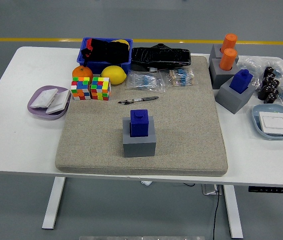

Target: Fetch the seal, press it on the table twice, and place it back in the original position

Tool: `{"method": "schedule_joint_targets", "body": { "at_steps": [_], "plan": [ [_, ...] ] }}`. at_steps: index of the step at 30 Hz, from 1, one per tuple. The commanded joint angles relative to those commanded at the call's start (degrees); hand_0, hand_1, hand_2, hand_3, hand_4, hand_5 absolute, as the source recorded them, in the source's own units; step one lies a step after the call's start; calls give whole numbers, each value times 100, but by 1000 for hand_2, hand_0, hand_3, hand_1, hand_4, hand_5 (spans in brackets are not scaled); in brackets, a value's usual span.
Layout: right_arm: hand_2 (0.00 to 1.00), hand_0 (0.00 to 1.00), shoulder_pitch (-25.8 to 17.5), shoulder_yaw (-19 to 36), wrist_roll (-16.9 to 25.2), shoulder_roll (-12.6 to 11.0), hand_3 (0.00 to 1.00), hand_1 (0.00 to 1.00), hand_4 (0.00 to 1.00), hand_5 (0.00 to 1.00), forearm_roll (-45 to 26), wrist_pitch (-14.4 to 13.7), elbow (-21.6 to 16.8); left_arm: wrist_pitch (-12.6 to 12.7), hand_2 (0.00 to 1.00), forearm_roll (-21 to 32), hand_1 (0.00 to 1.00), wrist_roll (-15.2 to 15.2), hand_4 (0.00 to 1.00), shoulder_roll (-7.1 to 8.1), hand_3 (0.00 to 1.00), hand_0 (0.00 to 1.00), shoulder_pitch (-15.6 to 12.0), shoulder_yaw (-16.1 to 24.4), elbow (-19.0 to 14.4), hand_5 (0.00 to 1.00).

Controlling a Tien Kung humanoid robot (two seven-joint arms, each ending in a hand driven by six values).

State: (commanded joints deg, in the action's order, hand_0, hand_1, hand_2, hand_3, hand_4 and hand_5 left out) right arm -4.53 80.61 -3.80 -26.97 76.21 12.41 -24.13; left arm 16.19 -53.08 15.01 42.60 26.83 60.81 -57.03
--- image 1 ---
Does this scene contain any blue square seal stamp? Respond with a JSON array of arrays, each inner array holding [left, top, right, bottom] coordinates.
[[228, 69, 253, 95], [129, 108, 150, 138]]

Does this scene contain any grey seal holder block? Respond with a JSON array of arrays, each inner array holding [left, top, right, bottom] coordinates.
[[122, 115, 156, 158], [215, 74, 256, 115], [209, 43, 239, 63], [208, 58, 238, 90]]

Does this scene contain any orange cylinder seal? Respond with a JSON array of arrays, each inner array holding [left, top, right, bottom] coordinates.
[[220, 33, 238, 54], [218, 47, 238, 71]]

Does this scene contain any black grey pen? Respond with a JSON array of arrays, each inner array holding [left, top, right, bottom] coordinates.
[[117, 96, 160, 105]]

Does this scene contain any clear bag of blue resistors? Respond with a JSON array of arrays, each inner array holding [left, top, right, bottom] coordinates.
[[125, 71, 167, 94]]

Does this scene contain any grey-brown fabric mat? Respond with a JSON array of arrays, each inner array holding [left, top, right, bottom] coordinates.
[[55, 55, 229, 178]]

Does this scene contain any colourful puzzle cube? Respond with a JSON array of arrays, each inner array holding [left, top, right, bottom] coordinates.
[[90, 76, 112, 101], [70, 76, 91, 101]]

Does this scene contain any yellow lemon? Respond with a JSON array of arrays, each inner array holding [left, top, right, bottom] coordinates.
[[100, 65, 127, 86]]

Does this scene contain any clear bag of taped resistors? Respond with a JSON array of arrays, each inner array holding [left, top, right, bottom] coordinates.
[[165, 67, 197, 88]]

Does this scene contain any blue plastic bin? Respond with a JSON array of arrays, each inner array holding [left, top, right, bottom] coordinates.
[[76, 37, 134, 75]]

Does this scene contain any orange fruit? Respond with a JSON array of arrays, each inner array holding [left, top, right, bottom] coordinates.
[[72, 65, 94, 82]]

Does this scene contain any yellow curved object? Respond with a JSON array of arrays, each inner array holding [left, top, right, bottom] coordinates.
[[111, 39, 130, 47]]

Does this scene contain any silver box under table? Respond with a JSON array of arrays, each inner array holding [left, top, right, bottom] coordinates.
[[201, 184, 223, 196]]

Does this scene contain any purple dish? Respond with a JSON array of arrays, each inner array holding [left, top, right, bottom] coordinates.
[[27, 85, 72, 121]]

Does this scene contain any blue-grey dish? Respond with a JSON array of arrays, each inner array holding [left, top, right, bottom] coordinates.
[[251, 103, 283, 140]]

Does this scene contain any white table leg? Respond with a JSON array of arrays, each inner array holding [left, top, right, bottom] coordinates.
[[42, 176, 66, 230], [222, 184, 244, 240]]

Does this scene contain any black table control panel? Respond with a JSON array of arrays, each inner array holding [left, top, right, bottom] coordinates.
[[247, 185, 283, 194]]

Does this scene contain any black cloth with red strap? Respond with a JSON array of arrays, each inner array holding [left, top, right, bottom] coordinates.
[[80, 38, 130, 63]]

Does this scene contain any white wall switch panel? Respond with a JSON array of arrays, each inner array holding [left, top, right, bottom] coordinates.
[[30, 88, 59, 110], [45, 89, 71, 115], [258, 111, 283, 137]]

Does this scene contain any black power cable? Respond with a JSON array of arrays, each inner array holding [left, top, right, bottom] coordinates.
[[212, 184, 221, 240]]

